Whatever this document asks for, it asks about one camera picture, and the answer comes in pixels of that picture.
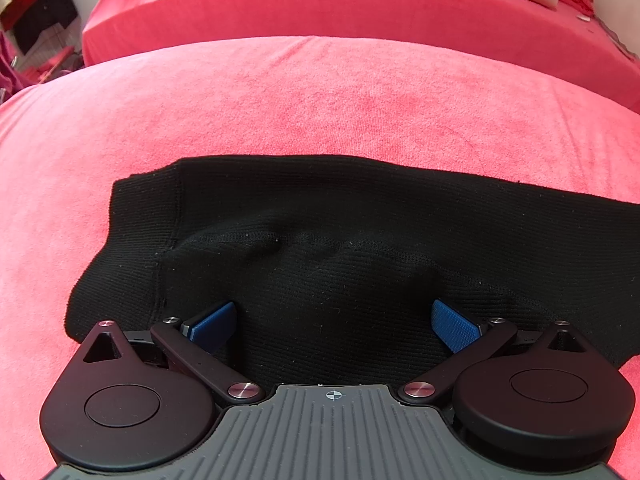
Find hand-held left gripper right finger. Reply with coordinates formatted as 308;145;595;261
398;299;591;404

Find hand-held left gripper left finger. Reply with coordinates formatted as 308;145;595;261
81;300;265;404

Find black ribbed pants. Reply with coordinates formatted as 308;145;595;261
64;155;640;386

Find red terry blanket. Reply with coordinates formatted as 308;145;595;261
0;35;640;480

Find red bed sheet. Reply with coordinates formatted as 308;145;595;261
81;0;640;111

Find dark cloth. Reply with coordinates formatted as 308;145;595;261
10;0;81;58

